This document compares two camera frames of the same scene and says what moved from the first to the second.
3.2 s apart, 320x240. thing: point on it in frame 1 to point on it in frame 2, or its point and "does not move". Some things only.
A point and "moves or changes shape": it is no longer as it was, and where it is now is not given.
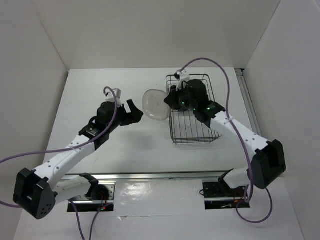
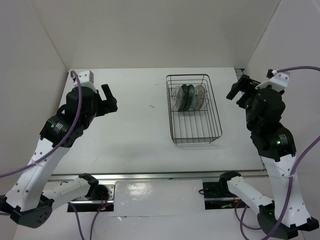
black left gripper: x=134 y=116 to x=107 y=105
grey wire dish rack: x=185 y=127 does not move
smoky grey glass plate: x=154 y=106 moves or changes shape
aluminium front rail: x=157 y=175 does not move
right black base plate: x=221 y=189 does not move
